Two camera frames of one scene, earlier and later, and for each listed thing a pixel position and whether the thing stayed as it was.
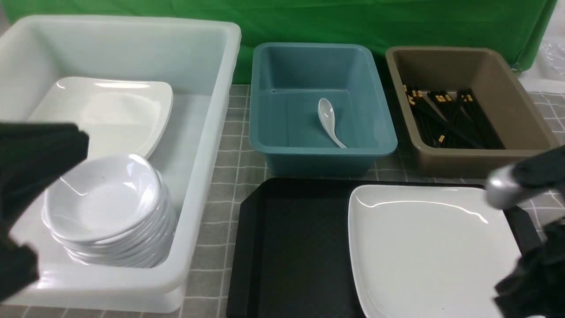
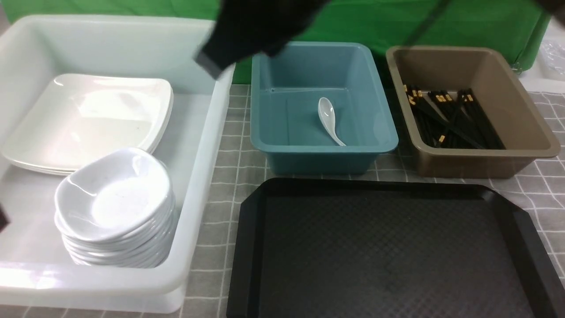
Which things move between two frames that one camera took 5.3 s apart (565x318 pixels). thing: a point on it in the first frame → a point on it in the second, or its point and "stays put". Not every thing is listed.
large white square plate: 429,251 → 80,115
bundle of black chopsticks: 456,121 stays put
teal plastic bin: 288,80 stays put
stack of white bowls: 115,210 stays put
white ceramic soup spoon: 326,113 stays put
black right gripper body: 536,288 → 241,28
